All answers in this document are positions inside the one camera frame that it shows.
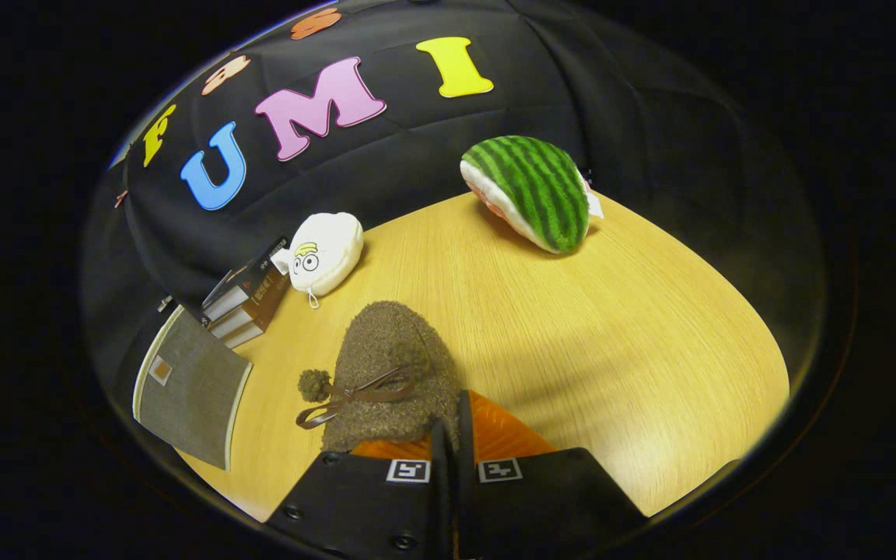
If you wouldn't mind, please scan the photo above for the grey fabric storage box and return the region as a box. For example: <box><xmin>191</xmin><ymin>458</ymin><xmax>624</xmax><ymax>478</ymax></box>
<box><xmin>132</xmin><ymin>306</ymin><xmax>253</xmax><ymax>471</ymax></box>

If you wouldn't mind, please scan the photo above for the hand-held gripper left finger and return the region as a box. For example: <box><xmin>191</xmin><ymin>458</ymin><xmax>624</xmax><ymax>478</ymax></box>
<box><xmin>268</xmin><ymin>420</ymin><xmax>450</xmax><ymax>560</ymax></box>

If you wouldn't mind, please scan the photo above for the brown cover book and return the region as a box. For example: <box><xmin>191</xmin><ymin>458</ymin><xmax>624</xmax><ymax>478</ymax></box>
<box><xmin>203</xmin><ymin>268</ymin><xmax>292</xmax><ymax>335</ymax></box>

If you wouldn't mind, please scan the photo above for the black backdrop cloth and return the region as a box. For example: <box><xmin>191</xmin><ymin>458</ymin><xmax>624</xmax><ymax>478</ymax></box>
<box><xmin>102</xmin><ymin>0</ymin><xmax>830</xmax><ymax>390</ymax></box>

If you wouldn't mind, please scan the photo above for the white plush toy with face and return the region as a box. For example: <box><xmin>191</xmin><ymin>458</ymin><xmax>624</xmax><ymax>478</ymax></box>
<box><xmin>271</xmin><ymin>212</ymin><xmax>365</xmax><ymax>310</ymax></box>

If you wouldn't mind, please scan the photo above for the watermelon slice plush toy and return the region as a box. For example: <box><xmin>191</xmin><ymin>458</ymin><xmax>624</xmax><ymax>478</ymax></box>
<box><xmin>460</xmin><ymin>135</ymin><xmax>604</xmax><ymax>255</ymax></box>

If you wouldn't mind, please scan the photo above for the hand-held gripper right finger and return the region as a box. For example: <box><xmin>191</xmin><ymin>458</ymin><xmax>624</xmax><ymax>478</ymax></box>
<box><xmin>457</xmin><ymin>391</ymin><xmax>646</xmax><ymax>560</ymax></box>

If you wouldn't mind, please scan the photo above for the brown fuzzy shoe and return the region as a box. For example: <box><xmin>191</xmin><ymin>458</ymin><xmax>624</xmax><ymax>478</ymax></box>
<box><xmin>296</xmin><ymin>301</ymin><xmax>464</xmax><ymax>455</ymax></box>

